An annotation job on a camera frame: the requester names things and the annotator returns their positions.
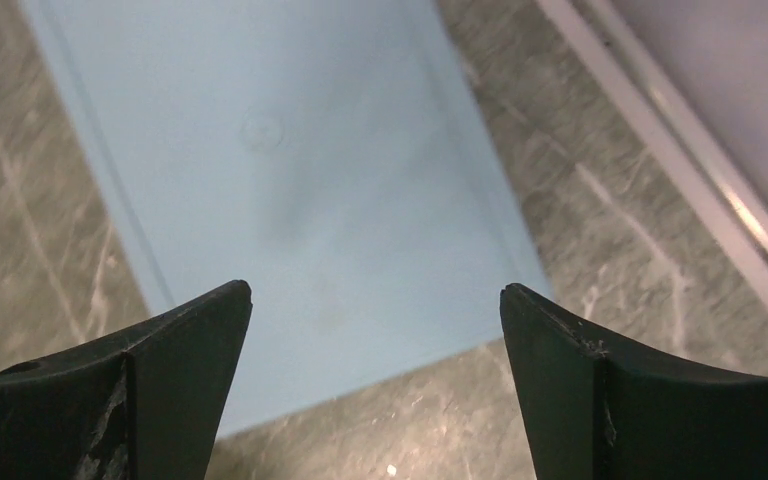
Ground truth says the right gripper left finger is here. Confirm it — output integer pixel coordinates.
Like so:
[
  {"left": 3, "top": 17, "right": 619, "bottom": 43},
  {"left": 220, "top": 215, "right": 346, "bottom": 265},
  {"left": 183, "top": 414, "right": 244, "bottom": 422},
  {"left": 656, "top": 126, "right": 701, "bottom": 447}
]
[{"left": 0, "top": 280, "right": 252, "bottom": 479}]

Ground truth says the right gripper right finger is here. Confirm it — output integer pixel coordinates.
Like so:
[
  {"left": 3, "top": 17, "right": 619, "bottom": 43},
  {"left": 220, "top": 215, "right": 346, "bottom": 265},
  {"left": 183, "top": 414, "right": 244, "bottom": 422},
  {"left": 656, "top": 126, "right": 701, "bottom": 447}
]
[{"left": 500, "top": 284, "right": 768, "bottom": 479}]

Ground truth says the light blue perforated basket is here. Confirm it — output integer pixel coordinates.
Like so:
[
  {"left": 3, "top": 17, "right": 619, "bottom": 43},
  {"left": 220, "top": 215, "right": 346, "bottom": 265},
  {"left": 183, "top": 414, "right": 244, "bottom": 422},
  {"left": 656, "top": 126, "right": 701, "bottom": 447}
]
[{"left": 21, "top": 0, "right": 553, "bottom": 437}]

